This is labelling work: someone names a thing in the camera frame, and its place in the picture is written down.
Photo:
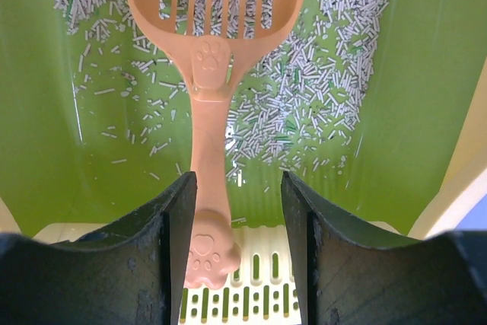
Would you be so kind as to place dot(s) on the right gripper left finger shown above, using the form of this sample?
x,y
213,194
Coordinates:
x,y
130,271

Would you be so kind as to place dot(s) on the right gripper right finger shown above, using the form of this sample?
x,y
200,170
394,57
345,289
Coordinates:
x,y
348,271

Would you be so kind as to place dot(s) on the orange litter scoop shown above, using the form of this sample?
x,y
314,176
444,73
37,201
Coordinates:
x,y
213,44

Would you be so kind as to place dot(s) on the yellow green litter box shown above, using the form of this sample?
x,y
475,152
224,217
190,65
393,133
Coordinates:
x,y
415,166

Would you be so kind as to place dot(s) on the cat litter granules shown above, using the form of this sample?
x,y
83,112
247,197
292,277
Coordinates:
x,y
299,97

